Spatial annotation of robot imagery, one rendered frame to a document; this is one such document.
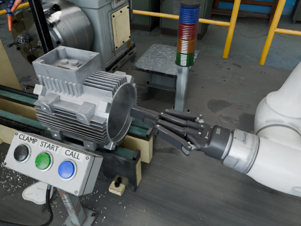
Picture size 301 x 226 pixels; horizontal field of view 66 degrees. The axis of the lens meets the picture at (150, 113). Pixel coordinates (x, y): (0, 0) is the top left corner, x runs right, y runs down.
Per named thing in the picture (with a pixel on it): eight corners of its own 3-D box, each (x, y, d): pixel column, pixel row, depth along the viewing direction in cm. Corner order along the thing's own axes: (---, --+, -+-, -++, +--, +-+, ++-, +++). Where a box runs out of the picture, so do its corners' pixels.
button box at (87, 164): (21, 166, 48) (-1, 166, 43) (33, 132, 49) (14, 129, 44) (92, 193, 43) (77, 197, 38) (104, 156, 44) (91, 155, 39)
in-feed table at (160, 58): (132, 89, 106) (131, 66, 99) (153, 63, 126) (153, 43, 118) (182, 101, 99) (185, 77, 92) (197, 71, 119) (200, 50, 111)
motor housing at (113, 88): (45, 142, 64) (22, 84, 52) (85, 104, 78) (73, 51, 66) (109, 163, 59) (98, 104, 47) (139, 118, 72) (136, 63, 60)
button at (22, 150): (18, 158, 44) (10, 158, 42) (23, 143, 44) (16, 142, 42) (30, 163, 43) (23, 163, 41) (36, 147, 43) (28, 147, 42)
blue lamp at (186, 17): (176, 23, 68) (177, 6, 65) (181, 17, 72) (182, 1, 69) (196, 25, 66) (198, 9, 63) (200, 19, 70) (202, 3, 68)
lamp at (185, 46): (174, 52, 74) (174, 38, 71) (179, 45, 78) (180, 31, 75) (192, 54, 72) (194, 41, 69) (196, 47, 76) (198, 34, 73)
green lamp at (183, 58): (173, 64, 76) (174, 52, 74) (178, 57, 81) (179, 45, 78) (191, 67, 75) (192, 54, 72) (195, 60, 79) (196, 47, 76)
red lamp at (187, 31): (174, 38, 71) (176, 23, 68) (180, 31, 75) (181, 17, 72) (194, 41, 69) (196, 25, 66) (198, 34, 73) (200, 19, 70)
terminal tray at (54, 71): (40, 89, 58) (30, 62, 53) (66, 69, 65) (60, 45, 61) (80, 99, 54) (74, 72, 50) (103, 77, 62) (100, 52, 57)
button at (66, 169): (61, 175, 41) (54, 176, 39) (66, 158, 41) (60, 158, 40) (75, 180, 40) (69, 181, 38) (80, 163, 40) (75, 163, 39)
